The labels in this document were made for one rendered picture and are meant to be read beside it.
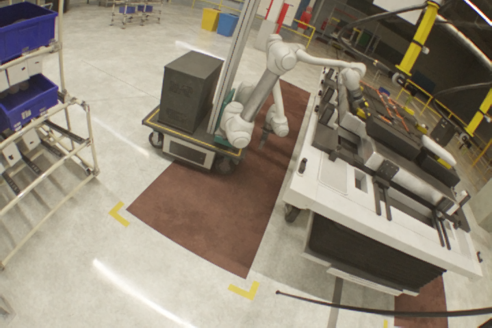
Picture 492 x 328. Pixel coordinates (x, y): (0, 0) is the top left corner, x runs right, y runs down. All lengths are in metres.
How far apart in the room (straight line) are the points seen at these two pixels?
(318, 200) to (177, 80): 1.28
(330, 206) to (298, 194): 0.17
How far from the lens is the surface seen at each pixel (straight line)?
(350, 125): 1.73
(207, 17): 7.46
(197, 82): 1.68
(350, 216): 1.12
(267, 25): 6.64
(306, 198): 1.04
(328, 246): 1.37
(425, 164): 1.78
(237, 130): 1.50
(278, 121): 1.62
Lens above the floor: 1.50
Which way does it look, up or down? 36 degrees down
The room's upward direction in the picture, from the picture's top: 22 degrees clockwise
